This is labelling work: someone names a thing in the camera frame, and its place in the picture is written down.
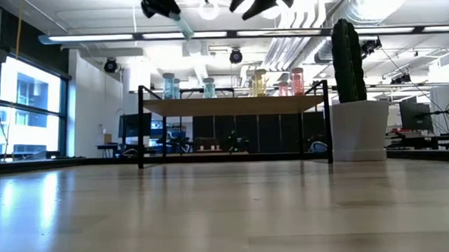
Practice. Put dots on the black monitor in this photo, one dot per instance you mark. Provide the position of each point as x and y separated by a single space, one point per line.
133 125
415 115

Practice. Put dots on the blue medicine bottle white cap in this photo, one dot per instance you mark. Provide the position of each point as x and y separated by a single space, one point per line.
168 88
177 90

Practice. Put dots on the teal medicine bottle white cap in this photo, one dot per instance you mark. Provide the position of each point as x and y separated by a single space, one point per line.
209 89
184 27

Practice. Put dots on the round pendant lamp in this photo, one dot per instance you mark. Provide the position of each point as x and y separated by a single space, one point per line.
209 10

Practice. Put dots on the black partition panels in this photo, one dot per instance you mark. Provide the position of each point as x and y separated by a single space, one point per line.
270 133

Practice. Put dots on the yellow medicine bottle white cap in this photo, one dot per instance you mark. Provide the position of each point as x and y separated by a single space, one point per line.
261 84

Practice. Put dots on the red medicine bottle white cap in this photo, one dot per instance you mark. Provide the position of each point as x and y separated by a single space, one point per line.
283 90
298 84

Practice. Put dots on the white plant pot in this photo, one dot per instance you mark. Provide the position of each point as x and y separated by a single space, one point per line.
359 131

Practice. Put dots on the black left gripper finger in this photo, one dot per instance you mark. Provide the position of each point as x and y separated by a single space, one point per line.
164 9

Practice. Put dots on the linear ceiling light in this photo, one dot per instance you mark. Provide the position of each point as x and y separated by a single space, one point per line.
91 38

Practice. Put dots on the black ceiling camera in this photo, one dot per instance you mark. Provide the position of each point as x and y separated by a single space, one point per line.
371 46

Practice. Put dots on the large window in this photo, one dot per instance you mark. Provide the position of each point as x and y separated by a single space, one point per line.
30 111

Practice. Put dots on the silver ventilation duct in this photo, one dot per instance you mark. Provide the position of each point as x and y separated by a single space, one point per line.
355 2

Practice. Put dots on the black ceiling spotlight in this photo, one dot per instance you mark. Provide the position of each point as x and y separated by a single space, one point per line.
235 56
110 66

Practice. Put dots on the green artificial cactus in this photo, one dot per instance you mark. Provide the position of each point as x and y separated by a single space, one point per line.
347 60

